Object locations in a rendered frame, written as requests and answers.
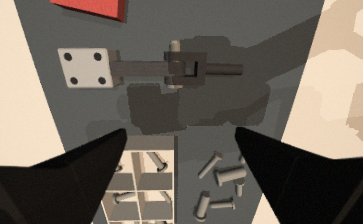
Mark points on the red rectangular block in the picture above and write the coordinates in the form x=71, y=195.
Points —
x=109, y=9

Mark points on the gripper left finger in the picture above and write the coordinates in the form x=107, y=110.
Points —
x=65, y=189

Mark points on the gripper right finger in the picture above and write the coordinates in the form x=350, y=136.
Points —
x=300, y=186

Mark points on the beige block with dark holes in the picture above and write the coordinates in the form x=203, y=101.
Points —
x=88, y=67

